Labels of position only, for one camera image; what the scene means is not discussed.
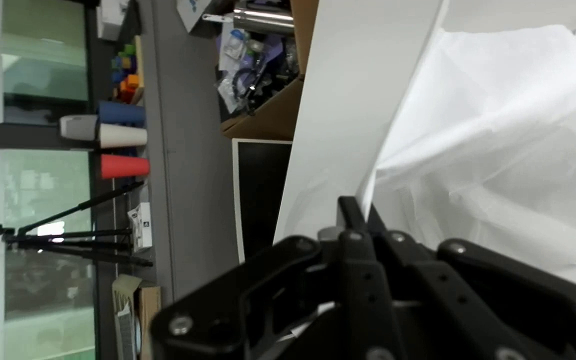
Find blue cup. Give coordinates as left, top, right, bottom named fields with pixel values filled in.
left=95, top=99, right=148, bottom=131

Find brown cardboard box with clutter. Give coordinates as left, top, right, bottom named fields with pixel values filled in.
left=203, top=0, right=322, bottom=143

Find colourful toy blocks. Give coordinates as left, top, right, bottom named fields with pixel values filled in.
left=110, top=37, right=145, bottom=107

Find white cup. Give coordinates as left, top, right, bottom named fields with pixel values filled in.
left=57, top=112, right=149, bottom=151

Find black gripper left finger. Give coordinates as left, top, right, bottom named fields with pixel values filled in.
left=149, top=195, right=396, bottom=360

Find white tissue sheet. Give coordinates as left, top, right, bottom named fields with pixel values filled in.
left=358, top=18, right=576, bottom=296

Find red cup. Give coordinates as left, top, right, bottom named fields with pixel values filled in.
left=97, top=153, right=152, bottom=182

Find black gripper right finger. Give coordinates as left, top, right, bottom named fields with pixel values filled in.
left=365, top=205, right=576, bottom=360

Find black camera tripod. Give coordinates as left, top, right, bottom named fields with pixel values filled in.
left=0, top=179, right=155, bottom=270

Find small cardboard box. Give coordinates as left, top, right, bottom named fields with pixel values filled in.
left=110, top=272, right=164, bottom=360

